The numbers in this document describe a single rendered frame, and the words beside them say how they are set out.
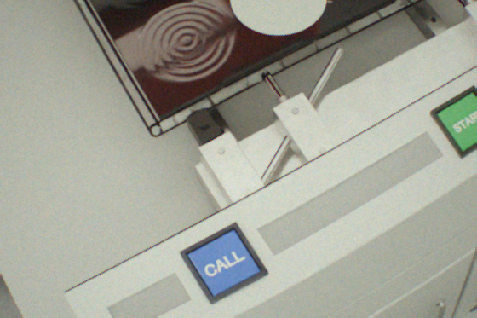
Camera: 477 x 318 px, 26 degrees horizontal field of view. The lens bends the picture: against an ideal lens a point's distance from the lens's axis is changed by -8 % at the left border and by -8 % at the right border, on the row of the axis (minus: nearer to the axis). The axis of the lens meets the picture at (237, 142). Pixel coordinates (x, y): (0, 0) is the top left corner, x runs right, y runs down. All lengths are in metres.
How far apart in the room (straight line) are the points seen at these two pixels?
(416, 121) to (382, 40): 0.23
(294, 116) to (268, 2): 0.14
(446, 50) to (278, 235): 0.30
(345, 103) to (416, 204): 0.18
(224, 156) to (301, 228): 0.13
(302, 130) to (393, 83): 0.12
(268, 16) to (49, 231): 0.32
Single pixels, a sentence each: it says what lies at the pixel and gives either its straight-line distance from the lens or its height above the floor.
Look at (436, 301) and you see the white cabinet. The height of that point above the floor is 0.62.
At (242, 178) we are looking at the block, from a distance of 1.02.
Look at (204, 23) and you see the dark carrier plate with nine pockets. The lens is 1.12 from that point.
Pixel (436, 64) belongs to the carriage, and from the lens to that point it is 1.12.
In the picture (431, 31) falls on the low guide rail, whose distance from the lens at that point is 1.18.
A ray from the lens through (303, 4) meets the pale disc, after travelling 1.13.
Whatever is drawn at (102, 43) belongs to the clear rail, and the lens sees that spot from 1.13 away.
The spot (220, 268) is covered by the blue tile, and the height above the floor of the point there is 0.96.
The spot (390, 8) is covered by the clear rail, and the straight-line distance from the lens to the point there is 1.13.
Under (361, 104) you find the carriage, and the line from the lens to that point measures 1.09.
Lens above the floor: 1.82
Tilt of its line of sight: 61 degrees down
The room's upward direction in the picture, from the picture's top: 10 degrees counter-clockwise
